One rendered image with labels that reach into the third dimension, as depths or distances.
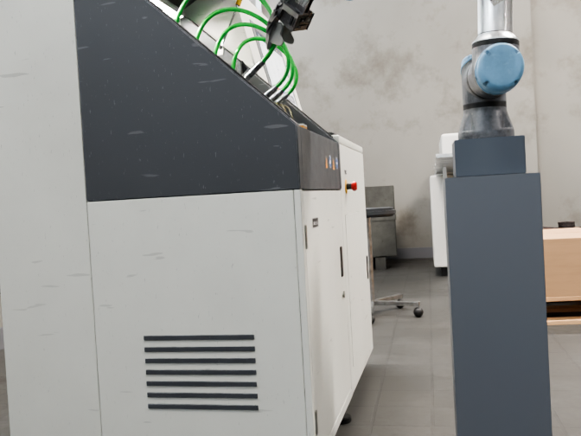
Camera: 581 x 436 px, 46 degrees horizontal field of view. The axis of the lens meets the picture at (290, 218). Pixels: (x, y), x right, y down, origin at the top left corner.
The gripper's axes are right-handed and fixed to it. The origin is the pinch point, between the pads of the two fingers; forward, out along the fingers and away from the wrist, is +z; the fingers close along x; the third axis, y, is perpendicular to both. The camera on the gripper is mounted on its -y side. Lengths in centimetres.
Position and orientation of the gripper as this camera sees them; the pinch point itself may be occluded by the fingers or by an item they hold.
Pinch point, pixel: (271, 43)
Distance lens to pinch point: 200.0
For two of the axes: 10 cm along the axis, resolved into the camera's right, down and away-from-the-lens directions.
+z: -3.8, 7.1, 5.9
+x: 6.2, -2.8, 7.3
